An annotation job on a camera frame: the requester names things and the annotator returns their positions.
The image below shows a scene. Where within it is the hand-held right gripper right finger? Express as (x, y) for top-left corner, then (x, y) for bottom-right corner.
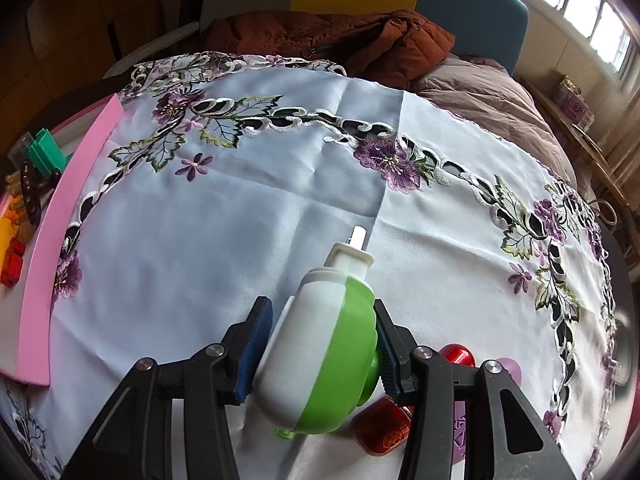
(372, 299), (578, 480)

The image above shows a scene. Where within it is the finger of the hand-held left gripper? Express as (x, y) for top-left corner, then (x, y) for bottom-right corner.
(17, 160), (63, 226)

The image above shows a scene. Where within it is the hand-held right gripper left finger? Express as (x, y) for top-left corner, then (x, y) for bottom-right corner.
(65, 296), (275, 480)

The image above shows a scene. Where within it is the pink-edged shallow box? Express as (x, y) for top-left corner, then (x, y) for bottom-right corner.
(0, 94), (125, 387)

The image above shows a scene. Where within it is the green cup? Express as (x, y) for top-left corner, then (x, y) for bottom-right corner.
(27, 129), (68, 181)

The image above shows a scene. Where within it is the green and white toy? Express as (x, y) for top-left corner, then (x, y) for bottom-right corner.
(250, 226), (383, 440)

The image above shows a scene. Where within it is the black cylinder container clear cap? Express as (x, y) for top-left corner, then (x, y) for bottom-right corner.
(7, 131), (35, 165)

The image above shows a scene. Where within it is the red glossy cap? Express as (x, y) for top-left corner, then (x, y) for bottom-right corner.
(439, 343), (477, 368)

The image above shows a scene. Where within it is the red translucent toy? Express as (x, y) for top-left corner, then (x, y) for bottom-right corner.
(350, 395), (416, 457)

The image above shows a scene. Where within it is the dark toy with magenta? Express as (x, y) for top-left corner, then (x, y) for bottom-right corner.
(452, 356), (523, 466)

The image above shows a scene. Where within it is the floral embroidered tablecloth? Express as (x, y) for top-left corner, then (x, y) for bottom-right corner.
(0, 50), (621, 480)

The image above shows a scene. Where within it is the wooden cabinet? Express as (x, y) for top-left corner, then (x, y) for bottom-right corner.
(0, 0), (201, 136)

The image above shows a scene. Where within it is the mauve quilt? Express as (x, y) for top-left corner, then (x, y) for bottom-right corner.
(410, 55), (581, 196)

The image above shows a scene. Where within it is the wooden rack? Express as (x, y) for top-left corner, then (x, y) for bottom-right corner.
(520, 75), (640, 241)

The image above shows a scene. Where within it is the purple printed box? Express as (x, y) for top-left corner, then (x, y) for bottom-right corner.
(552, 74), (596, 131)

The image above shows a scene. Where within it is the brown padded jacket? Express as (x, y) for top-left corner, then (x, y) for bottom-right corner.
(200, 7), (457, 92)

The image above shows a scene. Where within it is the window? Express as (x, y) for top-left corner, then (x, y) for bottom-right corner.
(505, 0), (640, 81)

